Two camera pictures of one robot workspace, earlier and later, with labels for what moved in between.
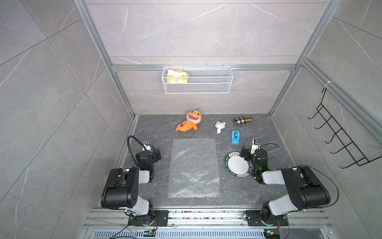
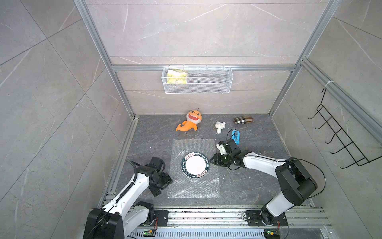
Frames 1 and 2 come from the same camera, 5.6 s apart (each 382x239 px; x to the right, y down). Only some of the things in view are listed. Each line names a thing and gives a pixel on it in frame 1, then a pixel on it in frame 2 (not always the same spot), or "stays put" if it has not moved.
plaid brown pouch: x=242 y=119 stays put
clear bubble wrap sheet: x=194 y=172 stays put
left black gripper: x=155 y=156 → x=167 y=179
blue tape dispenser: x=236 y=137 stays put
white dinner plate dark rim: x=236 y=166 → x=195 y=165
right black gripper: x=247 y=153 → x=217 y=159
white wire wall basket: x=197 y=80 stays put
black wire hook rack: x=358 y=158 stays put
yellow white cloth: x=176 y=76 stays put
